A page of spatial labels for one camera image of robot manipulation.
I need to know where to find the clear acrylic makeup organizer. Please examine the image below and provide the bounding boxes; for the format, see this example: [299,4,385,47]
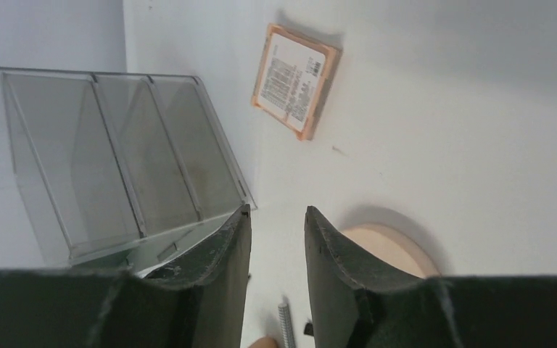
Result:
[0,67,254,273]

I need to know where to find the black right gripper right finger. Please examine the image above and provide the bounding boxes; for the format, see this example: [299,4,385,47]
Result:
[305,206,557,347]

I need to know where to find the round beige sponge upper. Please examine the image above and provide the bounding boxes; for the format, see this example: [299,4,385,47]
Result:
[341,223,440,278]

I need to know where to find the grey metallic stick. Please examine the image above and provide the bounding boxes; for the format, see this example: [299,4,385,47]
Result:
[278,301,296,348]

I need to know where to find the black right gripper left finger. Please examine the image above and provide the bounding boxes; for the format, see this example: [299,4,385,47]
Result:
[0,204,252,347]

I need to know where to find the small square pink compact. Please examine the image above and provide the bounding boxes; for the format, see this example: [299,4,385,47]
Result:
[251,23,342,141]

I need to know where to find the orange blender sponge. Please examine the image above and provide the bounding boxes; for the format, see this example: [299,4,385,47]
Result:
[249,336,279,348]

